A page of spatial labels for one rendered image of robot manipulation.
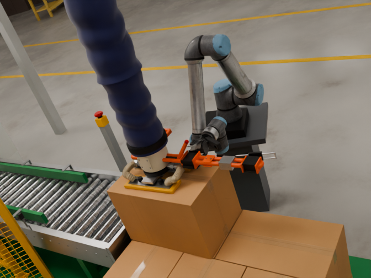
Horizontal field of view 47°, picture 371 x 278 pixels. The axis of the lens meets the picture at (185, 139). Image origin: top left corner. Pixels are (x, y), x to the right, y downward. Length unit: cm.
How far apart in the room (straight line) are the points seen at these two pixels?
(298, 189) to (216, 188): 131
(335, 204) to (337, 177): 31
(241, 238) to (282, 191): 116
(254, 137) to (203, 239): 89
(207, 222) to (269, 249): 36
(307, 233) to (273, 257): 24
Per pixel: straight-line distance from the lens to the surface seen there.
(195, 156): 223
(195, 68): 248
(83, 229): 310
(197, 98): 251
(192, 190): 228
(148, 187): 239
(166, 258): 257
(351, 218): 329
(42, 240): 329
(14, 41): 566
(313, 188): 356
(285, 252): 238
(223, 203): 247
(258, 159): 209
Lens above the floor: 229
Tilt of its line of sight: 29 degrees down
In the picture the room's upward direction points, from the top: 20 degrees counter-clockwise
